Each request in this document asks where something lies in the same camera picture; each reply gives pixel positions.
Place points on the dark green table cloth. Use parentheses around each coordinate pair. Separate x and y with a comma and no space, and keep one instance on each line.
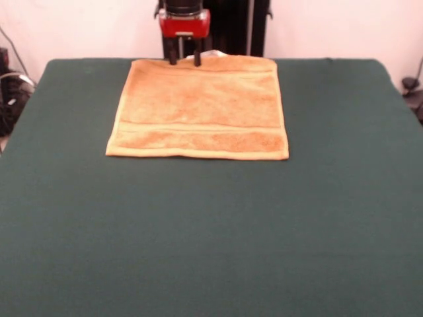
(99,231)

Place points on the tan terry towel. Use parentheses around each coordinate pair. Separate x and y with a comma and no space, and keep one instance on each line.
(198,109)

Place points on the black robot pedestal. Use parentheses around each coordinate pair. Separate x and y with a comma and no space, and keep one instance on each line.
(231,29)

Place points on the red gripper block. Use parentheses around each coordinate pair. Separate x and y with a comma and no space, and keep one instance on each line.
(185,26)

